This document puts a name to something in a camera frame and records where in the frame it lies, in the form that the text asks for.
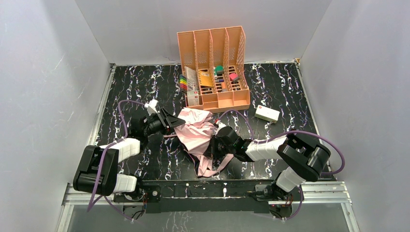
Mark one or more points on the white green small box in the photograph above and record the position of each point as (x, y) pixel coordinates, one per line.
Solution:
(267, 114)

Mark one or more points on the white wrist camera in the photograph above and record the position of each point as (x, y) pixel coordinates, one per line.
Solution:
(151, 107)
(218, 125)

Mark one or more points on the orange plastic desk organizer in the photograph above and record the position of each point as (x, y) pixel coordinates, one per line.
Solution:
(202, 50)

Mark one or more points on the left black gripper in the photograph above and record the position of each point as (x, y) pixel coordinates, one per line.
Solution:
(163, 119)

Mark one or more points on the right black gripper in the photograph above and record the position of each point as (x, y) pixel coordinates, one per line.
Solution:
(213, 148)

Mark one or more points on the yellow spiral notebook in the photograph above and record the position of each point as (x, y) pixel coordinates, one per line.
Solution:
(205, 79)

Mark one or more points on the green white eraser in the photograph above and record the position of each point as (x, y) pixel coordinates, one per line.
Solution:
(218, 70)

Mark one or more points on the white red box in organizer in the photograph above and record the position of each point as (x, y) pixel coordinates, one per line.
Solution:
(193, 98)

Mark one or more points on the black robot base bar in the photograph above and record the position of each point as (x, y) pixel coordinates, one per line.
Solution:
(205, 196)

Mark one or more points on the pink grey eraser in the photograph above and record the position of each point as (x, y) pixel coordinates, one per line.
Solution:
(234, 77)

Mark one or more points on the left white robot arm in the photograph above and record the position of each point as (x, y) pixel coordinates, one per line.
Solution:
(97, 170)

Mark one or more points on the black pink folding umbrella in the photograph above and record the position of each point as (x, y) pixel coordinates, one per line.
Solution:
(196, 135)

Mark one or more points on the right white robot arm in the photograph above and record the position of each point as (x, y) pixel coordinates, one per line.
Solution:
(305, 156)

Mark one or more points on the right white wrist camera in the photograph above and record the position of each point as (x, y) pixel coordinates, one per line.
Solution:
(218, 125)

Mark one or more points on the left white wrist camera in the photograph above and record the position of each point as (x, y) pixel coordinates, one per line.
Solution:
(151, 107)

